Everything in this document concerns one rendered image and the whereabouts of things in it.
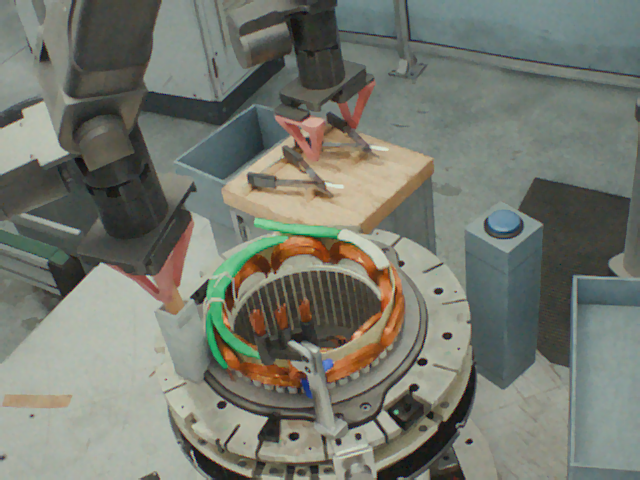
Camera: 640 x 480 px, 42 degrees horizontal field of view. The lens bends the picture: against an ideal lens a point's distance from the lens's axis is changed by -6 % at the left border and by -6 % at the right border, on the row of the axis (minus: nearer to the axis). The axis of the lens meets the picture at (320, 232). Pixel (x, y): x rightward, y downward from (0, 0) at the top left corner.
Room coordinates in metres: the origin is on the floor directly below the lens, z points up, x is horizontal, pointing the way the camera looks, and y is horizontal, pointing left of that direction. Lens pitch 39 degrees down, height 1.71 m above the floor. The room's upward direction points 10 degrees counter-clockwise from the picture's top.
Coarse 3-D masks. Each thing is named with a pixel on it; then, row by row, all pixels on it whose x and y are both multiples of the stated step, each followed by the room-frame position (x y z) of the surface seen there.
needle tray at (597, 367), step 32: (576, 288) 0.62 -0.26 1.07; (608, 288) 0.63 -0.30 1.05; (576, 320) 0.61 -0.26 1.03; (608, 320) 0.61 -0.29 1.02; (576, 352) 0.57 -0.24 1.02; (608, 352) 0.56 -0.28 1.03; (576, 384) 0.53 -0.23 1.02; (608, 384) 0.52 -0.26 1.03; (576, 416) 0.49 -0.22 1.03; (608, 416) 0.48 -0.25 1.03; (576, 448) 0.45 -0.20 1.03; (608, 448) 0.45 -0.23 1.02
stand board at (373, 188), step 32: (320, 160) 0.94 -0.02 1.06; (384, 160) 0.91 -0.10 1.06; (416, 160) 0.90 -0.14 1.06; (224, 192) 0.91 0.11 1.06; (256, 192) 0.89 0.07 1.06; (288, 192) 0.88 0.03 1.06; (352, 192) 0.86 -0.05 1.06; (384, 192) 0.85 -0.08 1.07; (320, 224) 0.81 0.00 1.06; (352, 224) 0.80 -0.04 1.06
